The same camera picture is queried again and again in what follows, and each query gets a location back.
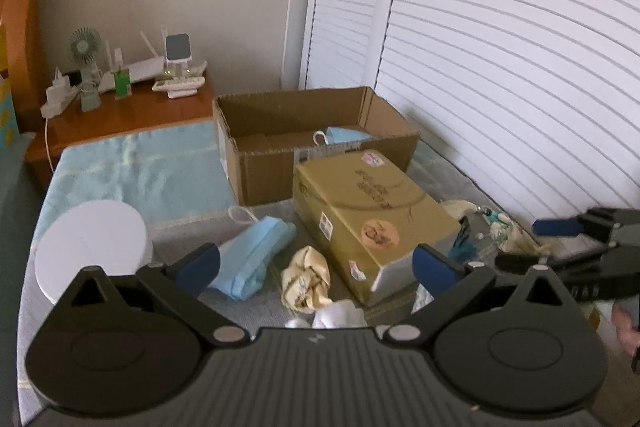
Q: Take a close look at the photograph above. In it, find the brown cardboard box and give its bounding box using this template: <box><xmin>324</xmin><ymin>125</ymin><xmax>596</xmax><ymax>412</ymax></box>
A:
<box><xmin>212</xmin><ymin>86</ymin><xmax>421</xmax><ymax>206</ymax></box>

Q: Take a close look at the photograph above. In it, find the pale yellow cloth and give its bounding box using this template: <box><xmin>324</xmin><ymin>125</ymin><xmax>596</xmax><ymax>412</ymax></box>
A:
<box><xmin>280</xmin><ymin>246</ymin><xmax>332</xmax><ymax>312</ymax></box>

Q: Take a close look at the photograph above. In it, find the white power strip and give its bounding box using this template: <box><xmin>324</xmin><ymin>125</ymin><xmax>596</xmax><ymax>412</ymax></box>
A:
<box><xmin>41</xmin><ymin>89</ymin><xmax>81</xmax><ymax>120</ymax></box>

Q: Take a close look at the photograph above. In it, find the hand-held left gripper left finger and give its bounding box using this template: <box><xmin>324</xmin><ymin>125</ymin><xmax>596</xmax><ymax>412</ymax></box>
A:
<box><xmin>70</xmin><ymin>243</ymin><xmax>251</xmax><ymax>349</ymax></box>

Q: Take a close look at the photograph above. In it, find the white charger plug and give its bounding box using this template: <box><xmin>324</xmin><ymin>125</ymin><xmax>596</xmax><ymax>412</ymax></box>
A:
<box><xmin>47</xmin><ymin>67</ymin><xmax>83</xmax><ymax>102</ymax></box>

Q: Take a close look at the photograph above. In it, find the blue face mask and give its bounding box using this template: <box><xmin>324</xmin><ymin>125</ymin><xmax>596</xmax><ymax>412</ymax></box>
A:
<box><xmin>313</xmin><ymin>125</ymin><xmax>373</xmax><ymax>146</ymax></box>
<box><xmin>207</xmin><ymin>206</ymin><xmax>297</xmax><ymax>302</ymax></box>

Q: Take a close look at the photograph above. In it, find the yellow tissue box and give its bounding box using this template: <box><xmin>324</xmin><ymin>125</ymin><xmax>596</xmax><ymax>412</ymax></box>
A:
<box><xmin>292</xmin><ymin>150</ymin><xmax>462</xmax><ymax>308</ymax></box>

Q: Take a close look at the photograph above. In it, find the wooden headboard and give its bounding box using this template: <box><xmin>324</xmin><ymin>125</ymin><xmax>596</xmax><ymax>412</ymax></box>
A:
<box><xmin>0</xmin><ymin>0</ymin><xmax>57</xmax><ymax>132</ymax></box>

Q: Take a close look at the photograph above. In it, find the small cream drawstring pouch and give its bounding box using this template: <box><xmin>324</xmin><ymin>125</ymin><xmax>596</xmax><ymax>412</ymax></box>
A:
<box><xmin>440</xmin><ymin>199</ymin><xmax>483</xmax><ymax>221</ymax></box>

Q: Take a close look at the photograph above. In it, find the small green bottle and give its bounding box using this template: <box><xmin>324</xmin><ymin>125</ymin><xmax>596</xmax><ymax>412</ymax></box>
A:
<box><xmin>114</xmin><ymin>49</ymin><xmax>132</xmax><ymax>100</ymax></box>

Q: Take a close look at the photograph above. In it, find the white desk smart display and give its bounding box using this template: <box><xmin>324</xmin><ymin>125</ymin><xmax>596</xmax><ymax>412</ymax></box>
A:
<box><xmin>161</xmin><ymin>27</ymin><xmax>199</xmax><ymax>100</ymax></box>

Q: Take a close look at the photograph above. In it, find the wooden nightstand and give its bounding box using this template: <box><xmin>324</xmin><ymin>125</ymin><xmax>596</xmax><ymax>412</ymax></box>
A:
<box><xmin>25</xmin><ymin>72</ymin><xmax>217</xmax><ymax>178</ymax></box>

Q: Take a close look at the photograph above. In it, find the light blue towel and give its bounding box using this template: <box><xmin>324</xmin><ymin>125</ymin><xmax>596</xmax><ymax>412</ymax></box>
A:
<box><xmin>32</xmin><ymin>121</ymin><xmax>236</xmax><ymax>248</ymax></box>

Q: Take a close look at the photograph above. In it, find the person's right hand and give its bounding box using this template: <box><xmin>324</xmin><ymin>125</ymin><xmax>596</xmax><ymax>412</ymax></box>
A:
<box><xmin>611</xmin><ymin>299</ymin><xmax>640</xmax><ymax>358</ymax></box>

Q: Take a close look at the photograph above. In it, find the white router with antennas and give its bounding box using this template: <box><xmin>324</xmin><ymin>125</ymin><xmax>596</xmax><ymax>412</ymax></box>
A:
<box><xmin>97</xmin><ymin>32</ymin><xmax>208</xmax><ymax>95</ymax></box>

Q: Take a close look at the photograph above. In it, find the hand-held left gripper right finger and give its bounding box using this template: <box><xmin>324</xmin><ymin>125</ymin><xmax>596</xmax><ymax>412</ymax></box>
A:
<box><xmin>385</xmin><ymin>243</ymin><xmax>564</xmax><ymax>351</ymax></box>

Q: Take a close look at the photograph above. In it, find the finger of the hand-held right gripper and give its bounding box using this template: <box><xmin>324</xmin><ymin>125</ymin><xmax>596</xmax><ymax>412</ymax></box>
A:
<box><xmin>531</xmin><ymin>207</ymin><xmax>640</xmax><ymax>253</ymax></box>
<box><xmin>494</xmin><ymin>251</ymin><xmax>617</xmax><ymax>277</ymax></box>

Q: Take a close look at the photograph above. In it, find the cream pouch with green print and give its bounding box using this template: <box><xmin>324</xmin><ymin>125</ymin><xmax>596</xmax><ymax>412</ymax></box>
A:
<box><xmin>492</xmin><ymin>207</ymin><xmax>551</xmax><ymax>259</ymax></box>

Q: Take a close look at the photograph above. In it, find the white remote control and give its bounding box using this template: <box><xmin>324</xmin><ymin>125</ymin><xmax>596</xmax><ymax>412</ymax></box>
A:
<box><xmin>152</xmin><ymin>77</ymin><xmax>206</xmax><ymax>92</ymax></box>

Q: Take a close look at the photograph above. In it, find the clear jar with white lid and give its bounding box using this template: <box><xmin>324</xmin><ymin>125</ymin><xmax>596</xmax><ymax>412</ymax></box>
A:
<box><xmin>34</xmin><ymin>201</ymin><xmax>148</xmax><ymax>307</ymax></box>

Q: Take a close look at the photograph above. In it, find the grey checked blanket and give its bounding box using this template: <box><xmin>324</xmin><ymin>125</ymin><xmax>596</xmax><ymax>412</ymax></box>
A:
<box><xmin>17</xmin><ymin>157</ymin><xmax>616</xmax><ymax>408</ymax></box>

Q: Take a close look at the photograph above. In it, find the small green desk fan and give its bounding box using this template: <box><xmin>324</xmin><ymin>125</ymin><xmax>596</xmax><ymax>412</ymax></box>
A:
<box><xmin>68</xmin><ymin>27</ymin><xmax>103</xmax><ymax>112</ymax></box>

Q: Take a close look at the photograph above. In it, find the white power cable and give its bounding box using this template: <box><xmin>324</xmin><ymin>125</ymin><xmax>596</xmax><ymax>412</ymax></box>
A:
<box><xmin>43</xmin><ymin>117</ymin><xmax>56</xmax><ymax>174</ymax></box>

